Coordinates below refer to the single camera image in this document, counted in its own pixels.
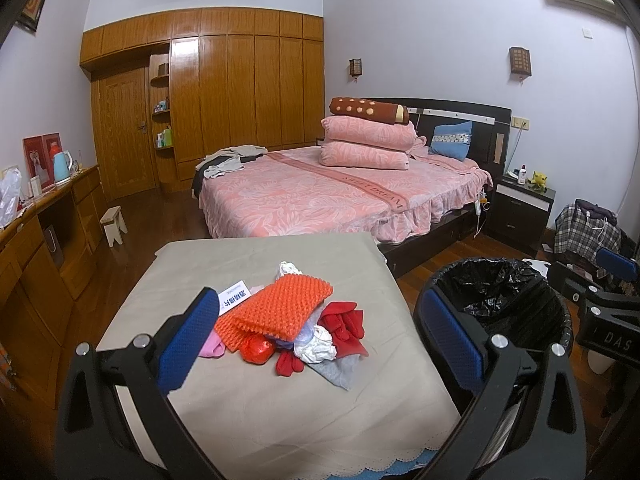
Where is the pink sock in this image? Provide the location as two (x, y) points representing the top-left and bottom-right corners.
(198, 330), (226, 359)

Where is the yellow plush toy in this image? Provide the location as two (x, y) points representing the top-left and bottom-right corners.
(528, 171), (548, 193)

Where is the black bed headboard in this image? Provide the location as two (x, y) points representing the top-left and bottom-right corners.
(364, 96), (513, 168)

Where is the black-lined trash bin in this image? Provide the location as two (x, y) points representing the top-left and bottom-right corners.
(413, 257), (575, 411)

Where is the pink pillow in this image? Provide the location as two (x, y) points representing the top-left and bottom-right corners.
(321, 116), (418, 152)
(319, 141), (409, 170)

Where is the orange foam mesh sleeve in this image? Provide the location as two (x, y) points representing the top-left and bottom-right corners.
(231, 274), (333, 341)

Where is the black nightstand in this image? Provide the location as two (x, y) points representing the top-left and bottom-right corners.
(485, 176), (555, 257)

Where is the pink covered bed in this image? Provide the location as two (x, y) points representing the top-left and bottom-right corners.
(192, 96), (513, 279)

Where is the upper pink pillow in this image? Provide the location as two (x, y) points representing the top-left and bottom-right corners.
(321, 116), (418, 152)

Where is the right wall lamp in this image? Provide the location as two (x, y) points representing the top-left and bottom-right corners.
(509, 47), (533, 80)

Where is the white wrapper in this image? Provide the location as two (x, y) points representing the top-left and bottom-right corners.
(293, 325), (337, 364)

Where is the blue cushion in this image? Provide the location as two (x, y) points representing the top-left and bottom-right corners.
(430, 122), (473, 162)

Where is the small white stool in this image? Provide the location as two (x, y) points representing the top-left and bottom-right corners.
(100, 206), (128, 247)

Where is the plaid bag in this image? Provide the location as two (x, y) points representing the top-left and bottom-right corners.
(553, 198), (622, 266)

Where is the wall lamp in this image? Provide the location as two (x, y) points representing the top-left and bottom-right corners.
(509, 47), (533, 80)
(348, 58), (362, 79)

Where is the white blue medicine box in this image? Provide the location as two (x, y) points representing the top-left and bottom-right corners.
(218, 281), (252, 315)

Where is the white lotion bottle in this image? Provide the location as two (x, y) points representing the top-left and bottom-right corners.
(518, 165), (527, 185)

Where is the red photo frame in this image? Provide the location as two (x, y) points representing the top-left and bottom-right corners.
(22, 132), (62, 188)

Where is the framed wall picture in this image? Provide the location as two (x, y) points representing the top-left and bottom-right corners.
(16, 0), (46, 34)

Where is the red cloth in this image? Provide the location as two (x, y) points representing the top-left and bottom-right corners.
(276, 301), (369, 377)

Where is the wooden sideboard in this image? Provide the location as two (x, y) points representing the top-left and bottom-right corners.
(0, 164), (109, 361)

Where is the light blue kettle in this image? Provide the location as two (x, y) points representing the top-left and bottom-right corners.
(50, 141), (74, 183)

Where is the white tissue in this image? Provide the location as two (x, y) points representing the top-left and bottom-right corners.
(274, 261), (303, 281)

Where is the white plastic bag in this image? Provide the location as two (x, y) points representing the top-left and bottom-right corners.
(0, 167), (22, 229)

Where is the wooden wardrobe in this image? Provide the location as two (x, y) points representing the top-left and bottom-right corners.
(79, 6), (326, 200)

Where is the lower pink pillow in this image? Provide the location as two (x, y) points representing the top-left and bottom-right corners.
(319, 141), (409, 170)

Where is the left wall lamp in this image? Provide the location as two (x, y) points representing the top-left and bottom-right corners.
(348, 58), (362, 79)

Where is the red shiny wrapper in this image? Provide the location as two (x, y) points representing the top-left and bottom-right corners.
(239, 334), (276, 365)

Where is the clothes pile on bed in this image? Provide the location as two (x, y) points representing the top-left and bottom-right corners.
(195, 144), (268, 179)

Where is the brown dotted bolster pillow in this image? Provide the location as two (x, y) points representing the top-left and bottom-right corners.
(329, 96), (409, 126)

